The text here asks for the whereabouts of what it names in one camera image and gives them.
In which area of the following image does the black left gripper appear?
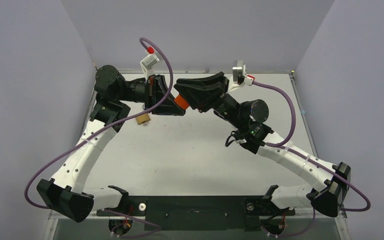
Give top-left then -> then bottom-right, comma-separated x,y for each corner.
117,74 -> 186,115

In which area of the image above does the orange black padlock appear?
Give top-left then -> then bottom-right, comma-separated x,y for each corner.
174,95 -> 190,110

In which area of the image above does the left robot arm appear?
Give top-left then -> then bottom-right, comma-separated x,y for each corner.
36,65 -> 186,223

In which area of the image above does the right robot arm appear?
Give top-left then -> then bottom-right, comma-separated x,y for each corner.
174,72 -> 351,218

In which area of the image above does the large brass padlock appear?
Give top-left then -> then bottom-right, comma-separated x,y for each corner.
135,113 -> 151,125

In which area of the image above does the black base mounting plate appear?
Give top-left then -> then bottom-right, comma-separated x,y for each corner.
97,195 -> 282,231

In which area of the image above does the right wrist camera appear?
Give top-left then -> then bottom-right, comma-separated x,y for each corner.
227,60 -> 255,93

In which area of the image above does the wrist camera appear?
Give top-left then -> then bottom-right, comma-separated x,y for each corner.
140,46 -> 160,79
227,60 -> 255,93

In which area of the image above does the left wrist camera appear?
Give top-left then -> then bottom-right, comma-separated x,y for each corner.
140,46 -> 160,79

